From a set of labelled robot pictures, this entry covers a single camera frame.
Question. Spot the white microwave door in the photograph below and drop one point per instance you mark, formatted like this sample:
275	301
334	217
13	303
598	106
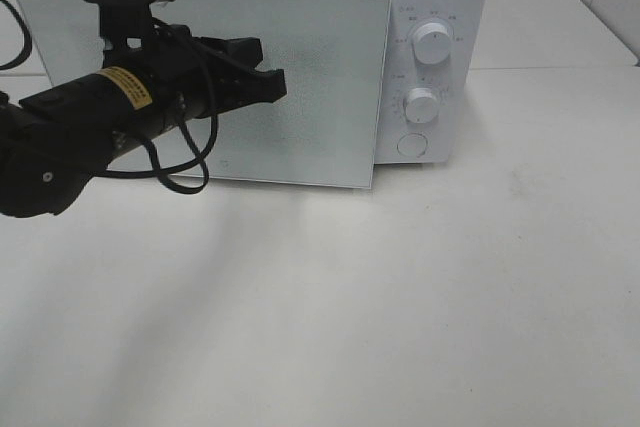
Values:
323	131

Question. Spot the white microwave oven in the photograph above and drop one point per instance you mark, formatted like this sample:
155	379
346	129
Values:
65	36

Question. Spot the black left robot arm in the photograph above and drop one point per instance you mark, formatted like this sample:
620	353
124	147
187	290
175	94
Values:
48	156

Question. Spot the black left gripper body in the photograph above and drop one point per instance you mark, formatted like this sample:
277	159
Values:
148	67

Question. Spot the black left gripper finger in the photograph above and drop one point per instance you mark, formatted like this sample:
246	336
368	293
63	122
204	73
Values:
251	88
246	52

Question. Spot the white microwave knob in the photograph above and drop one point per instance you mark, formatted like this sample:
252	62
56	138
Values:
421	105
432	42

